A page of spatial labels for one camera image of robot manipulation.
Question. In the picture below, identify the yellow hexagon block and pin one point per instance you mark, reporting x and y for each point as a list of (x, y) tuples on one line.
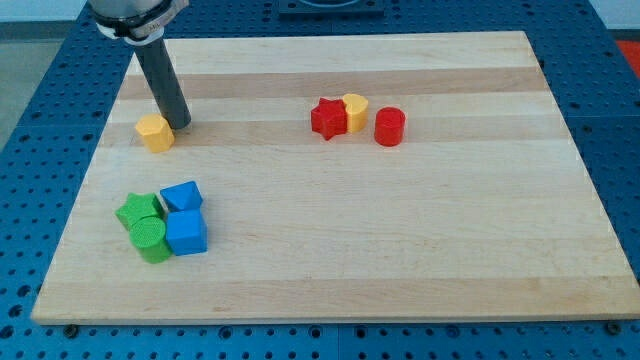
[(155, 133)]

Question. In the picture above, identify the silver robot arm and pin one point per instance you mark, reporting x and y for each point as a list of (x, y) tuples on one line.
[(138, 22)]

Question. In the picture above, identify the red star block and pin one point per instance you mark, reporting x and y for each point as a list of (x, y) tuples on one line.
[(329, 118)]

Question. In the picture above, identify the wooden board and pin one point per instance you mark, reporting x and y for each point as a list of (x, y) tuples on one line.
[(484, 212)]

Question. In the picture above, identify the yellow heart block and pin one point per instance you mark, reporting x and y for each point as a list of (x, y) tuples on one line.
[(356, 108)]

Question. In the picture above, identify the red cylinder block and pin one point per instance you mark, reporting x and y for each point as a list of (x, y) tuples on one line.
[(389, 126)]

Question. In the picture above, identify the blue pentagon block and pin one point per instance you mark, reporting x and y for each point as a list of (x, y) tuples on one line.
[(182, 197)]

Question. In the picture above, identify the blue cube block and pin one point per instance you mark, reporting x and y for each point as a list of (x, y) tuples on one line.
[(186, 232)]

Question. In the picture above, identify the green cylinder block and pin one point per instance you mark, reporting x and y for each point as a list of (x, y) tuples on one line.
[(148, 236)]

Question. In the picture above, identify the green star block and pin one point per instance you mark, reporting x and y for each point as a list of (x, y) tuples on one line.
[(138, 207)]

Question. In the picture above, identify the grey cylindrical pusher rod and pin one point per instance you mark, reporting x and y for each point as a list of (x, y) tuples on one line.
[(161, 78)]

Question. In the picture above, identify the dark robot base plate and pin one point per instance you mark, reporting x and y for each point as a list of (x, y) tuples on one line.
[(289, 8)]

